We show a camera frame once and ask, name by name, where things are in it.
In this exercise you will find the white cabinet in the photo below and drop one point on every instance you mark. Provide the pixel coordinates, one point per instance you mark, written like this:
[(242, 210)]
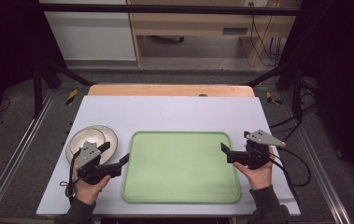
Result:
[(90, 34)]

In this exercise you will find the yellow black tape strip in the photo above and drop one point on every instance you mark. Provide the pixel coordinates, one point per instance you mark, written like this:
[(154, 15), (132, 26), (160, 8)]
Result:
[(72, 97), (271, 98)]

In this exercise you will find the person's right hand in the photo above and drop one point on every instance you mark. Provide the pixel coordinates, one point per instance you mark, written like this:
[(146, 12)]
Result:
[(258, 179)]

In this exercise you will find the wooden table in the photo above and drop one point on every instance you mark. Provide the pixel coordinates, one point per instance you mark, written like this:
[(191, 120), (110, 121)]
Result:
[(165, 90)]

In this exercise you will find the person's left hand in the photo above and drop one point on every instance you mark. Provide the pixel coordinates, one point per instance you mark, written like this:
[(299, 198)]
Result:
[(87, 191)]

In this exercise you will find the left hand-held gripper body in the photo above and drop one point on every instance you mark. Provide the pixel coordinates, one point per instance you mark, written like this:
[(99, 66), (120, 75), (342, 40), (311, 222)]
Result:
[(87, 155)]

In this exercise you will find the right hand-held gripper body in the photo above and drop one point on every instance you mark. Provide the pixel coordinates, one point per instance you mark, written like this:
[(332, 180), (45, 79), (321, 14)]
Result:
[(257, 152)]

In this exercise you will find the green tray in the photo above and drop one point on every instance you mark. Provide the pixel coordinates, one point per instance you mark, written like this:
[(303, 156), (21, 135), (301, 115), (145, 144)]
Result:
[(181, 168)]

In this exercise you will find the black curtain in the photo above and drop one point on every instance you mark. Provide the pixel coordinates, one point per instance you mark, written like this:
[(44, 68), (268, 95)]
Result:
[(342, 77), (6, 56)]

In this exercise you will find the small white plate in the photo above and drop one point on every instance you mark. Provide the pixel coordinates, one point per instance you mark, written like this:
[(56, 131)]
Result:
[(87, 138)]

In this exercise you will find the aluminium floor rail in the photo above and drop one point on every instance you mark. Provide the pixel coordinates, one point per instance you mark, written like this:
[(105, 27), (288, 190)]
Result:
[(321, 174), (12, 161)]

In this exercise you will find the black metal stand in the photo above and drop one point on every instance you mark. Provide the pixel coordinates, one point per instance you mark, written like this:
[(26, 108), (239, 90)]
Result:
[(37, 90), (296, 90)]

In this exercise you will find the white table board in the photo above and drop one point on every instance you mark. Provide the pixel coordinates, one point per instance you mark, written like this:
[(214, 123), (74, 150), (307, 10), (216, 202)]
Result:
[(171, 113)]

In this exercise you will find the black frame bar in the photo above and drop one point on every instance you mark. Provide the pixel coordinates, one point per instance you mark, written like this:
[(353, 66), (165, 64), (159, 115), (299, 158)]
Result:
[(165, 9)]

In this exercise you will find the wooden desk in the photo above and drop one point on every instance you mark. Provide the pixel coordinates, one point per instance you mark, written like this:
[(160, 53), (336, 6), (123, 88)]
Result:
[(196, 26)]

